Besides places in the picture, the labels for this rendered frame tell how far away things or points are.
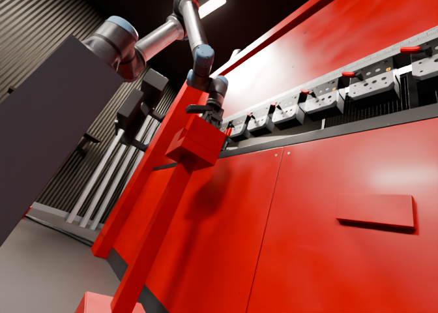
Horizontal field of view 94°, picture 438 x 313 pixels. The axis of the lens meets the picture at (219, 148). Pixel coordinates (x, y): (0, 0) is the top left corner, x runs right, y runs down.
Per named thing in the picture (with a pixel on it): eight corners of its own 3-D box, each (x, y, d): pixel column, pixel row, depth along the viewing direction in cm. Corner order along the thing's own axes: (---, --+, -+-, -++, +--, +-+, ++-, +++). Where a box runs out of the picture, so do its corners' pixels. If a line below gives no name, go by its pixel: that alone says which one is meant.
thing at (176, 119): (90, 248, 186) (188, 74, 282) (168, 270, 225) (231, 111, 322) (93, 255, 166) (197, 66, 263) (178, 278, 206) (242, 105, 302)
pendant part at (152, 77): (111, 139, 251) (145, 89, 287) (131, 148, 258) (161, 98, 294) (111, 124, 207) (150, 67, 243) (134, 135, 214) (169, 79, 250)
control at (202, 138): (163, 155, 91) (180, 123, 99) (193, 171, 97) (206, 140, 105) (180, 145, 75) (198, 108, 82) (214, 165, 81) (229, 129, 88)
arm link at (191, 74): (191, 59, 90) (215, 68, 91) (189, 76, 100) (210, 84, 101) (186, 72, 87) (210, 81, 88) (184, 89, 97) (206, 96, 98)
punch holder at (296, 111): (270, 122, 116) (277, 101, 123) (279, 130, 120) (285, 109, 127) (294, 115, 104) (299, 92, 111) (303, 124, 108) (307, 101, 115)
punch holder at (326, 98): (303, 112, 100) (308, 88, 107) (312, 122, 104) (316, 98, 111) (335, 102, 89) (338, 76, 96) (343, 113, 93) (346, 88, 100)
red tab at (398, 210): (335, 218, 52) (337, 193, 55) (338, 221, 53) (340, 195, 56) (414, 227, 41) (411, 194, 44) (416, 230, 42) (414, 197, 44)
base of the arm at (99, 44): (75, 40, 61) (95, 21, 65) (62, 56, 71) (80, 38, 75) (119, 77, 71) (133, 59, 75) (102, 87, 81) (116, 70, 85)
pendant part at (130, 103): (116, 126, 249) (131, 104, 265) (126, 132, 253) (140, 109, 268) (116, 111, 211) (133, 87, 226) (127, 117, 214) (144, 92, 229)
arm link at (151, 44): (96, 49, 81) (183, -5, 104) (106, 75, 94) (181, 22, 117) (120, 67, 80) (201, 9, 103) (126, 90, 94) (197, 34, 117)
